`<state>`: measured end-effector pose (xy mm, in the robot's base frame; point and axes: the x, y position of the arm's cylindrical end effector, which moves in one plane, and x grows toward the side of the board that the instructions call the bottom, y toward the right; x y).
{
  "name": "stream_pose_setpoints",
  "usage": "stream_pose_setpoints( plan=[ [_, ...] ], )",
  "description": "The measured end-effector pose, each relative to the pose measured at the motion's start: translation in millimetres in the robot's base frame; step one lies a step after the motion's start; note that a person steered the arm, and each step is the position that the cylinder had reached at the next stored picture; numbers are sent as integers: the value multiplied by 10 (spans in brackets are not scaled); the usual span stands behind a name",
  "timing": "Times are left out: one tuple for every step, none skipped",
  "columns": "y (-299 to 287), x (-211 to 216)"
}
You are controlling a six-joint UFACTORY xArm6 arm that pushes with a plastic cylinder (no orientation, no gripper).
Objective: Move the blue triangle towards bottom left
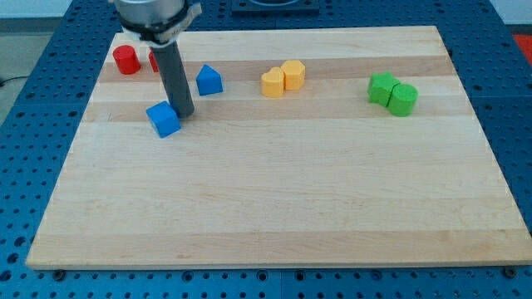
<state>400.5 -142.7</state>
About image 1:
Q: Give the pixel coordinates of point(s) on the yellow hexagon block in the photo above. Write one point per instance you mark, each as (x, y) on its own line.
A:
(294, 74)

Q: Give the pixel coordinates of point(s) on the blue triangle block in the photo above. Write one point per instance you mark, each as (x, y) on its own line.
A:
(209, 81)

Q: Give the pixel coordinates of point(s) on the yellow heart block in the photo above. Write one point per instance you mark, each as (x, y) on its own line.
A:
(272, 83)

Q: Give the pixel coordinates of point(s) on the wooden board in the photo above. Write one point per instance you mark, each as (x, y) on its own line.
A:
(318, 177)

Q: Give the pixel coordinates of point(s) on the dark blue mount plate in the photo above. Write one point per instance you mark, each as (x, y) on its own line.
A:
(244, 8)

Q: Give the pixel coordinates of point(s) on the green cylinder block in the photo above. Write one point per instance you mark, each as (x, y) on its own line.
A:
(403, 99)

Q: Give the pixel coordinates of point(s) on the green star block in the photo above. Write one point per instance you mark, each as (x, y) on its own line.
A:
(380, 88)

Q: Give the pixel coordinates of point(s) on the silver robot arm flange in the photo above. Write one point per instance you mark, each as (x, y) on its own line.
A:
(156, 22)

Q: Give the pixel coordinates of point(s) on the red cylinder block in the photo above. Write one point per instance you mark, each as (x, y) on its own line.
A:
(126, 60)

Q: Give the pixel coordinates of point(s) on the blue cube block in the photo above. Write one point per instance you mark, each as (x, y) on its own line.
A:
(163, 119)

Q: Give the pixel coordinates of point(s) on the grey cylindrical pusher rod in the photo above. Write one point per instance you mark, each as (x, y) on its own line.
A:
(173, 76)

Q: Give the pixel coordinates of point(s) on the red block behind rod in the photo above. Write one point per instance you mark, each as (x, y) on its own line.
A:
(153, 61)

